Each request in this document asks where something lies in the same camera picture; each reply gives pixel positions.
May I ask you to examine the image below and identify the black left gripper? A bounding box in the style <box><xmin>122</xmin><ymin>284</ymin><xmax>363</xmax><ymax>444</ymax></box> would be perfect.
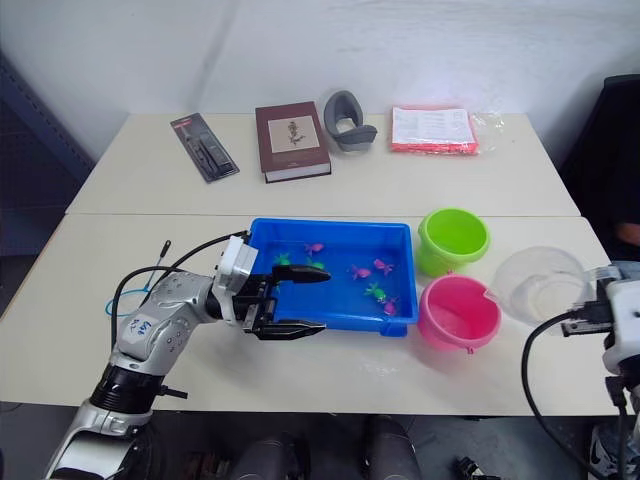
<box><xmin>233</xmin><ymin>264</ymin><xmax>333</xmax><ymax>343</ymax></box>

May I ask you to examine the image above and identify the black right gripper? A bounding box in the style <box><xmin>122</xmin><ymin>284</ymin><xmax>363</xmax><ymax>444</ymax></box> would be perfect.
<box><xmin>560</xmin><ymin>319</ymin><xmax>615</xmax><ymax>338</ymax></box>

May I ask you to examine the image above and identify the clear plastic cup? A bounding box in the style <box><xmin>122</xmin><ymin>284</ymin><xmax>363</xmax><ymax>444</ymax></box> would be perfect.
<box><xmin>491</xmin><ymin>245</ymin><xmax>598</xmax><ymax>328</ymax></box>

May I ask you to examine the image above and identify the blue plastic tub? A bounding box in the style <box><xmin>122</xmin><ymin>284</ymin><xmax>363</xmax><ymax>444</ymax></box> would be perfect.
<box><xmin>247</xmin><ymin>216</ymin><xmax>419</xmax><ymax>339</ymax></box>

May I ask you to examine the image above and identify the small blue-rimmed fish net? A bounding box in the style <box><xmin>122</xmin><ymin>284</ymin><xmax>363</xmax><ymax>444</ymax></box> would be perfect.
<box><xmin>103</xmin><ymin>240</ymin><xmax>174</xmax><ymax>317</ymax></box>

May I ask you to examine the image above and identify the green plastic bucket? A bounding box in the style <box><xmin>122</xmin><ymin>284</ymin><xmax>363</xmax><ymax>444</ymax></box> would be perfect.
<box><xmin>415</xmin><ymin>207</ymin><xmax>493</xmax><ymax>279</ymax></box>

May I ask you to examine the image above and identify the pink plastic bucket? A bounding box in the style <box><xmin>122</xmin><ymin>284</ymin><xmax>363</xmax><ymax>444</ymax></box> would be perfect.
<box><xmin>416</xmin><ymin>273</ymin><xmax>503</xmax><ymax>357</ymax></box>

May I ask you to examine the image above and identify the white sneaker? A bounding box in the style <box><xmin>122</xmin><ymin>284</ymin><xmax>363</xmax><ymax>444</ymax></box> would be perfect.
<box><xmin>588</xmin><ymin>423</ymin><xmax>627</xmax><ymax>477</ymax></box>

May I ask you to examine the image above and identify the dark rounded shape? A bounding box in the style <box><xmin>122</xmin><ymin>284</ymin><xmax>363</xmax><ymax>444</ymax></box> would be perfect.
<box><xmin>228</xmin><ymin>433</ymin><xmax>312</xmax><ymax>480</ymax></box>
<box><xmin>361</xmin><ymin>414</ymin><xmax>422</xmax><ymax>480</ymax></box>

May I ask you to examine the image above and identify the black office chair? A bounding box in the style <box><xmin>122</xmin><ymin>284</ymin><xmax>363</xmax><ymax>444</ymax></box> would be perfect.
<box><xmin>558</xmin><ymin>73</ymin><xmax>640</xmax><ymax>262</ymax></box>

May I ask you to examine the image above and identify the dark red hardcover book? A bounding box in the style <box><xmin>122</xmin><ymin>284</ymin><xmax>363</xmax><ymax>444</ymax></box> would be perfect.
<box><xmin>254</xmin><ymin>101</ymin><xmax>334</xmax><ymax>185</ymax></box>

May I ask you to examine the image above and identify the grey curved plastic holder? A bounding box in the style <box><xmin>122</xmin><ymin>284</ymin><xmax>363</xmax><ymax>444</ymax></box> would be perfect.
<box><xmin>322</xmin><ymin>89</ymin><xmax>379</xmax><ymax>154</ymax></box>

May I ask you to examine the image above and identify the black tool blister pack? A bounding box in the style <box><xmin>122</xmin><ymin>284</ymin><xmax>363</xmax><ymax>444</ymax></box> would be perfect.
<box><xmin>169</xmin><ymin>113</ymin><xmax>241</xmax><ymax>185</ymax></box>

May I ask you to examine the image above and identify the small black floor object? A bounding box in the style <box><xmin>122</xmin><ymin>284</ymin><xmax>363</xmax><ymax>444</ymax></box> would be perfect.
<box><xmin>453</xmin><ymin>455</ymin><xmax>492</xmax><ymax>480</ymax></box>

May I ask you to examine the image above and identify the red packet with white sheet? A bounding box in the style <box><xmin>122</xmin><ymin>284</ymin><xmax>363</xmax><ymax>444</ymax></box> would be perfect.
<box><xmin>388</xmin><ymin>104</ymin><xmax>482</xmax><ymax>157</ymax></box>

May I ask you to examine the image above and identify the clear crumpled plastic bag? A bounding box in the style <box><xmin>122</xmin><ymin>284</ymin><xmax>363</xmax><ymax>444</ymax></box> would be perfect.
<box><xmin>469</xmin><ymin>111</ymin><xmax>504</xmax><ymax>154</ymax></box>

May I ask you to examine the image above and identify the dark blue metal rack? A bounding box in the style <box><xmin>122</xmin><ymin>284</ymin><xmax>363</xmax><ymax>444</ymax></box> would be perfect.
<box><xmin>0</xmin><ymin>49</ymin><xmax>96</xmax><ymax>217</ymax></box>

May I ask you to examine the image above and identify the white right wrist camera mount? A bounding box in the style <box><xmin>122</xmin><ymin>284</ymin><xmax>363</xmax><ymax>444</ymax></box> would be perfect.
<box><xmin>593</xmin><ymin>263</ymin><xmax>640</xmax><ymax>374</ymax></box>

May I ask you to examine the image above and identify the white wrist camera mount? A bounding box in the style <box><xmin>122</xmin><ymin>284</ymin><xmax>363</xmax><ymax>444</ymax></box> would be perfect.
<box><xmin>213</xmin><ymin>236</ymin><xmax>260</xmax><ymax>302</ymax></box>
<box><xmin>593</xmin><ymin>263</ymin><xmax>640</xmax><ymax>374</ymax></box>

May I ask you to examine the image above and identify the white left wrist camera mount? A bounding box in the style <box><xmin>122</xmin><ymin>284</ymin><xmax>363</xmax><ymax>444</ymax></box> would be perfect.
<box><xmin>213</xmin><ymin>236</ymin><xmax>260</xmax><ymax>302</ymax></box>

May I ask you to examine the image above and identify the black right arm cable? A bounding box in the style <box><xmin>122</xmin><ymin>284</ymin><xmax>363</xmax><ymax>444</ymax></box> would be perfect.
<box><xmin>520</xmin><ymin>298</ymin><xmax>609</xmax><ymax>480</ymax></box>

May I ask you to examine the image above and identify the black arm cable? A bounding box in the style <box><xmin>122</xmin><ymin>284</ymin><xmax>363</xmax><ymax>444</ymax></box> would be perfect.
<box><xmin>520</xmin><ymin>298</ymin><xmax>609</xmax><ymax>480</ymax></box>
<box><xmin>110</xmin><ymin>229</ymin><xmax>251</xmax><ymax>335</ymax></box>

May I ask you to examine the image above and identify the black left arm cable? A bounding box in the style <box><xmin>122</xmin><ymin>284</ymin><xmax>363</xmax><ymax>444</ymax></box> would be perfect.
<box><xmin>110</xmin><ymin>229</ymin><xmax>251</xmax><ymax>335</ymax></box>

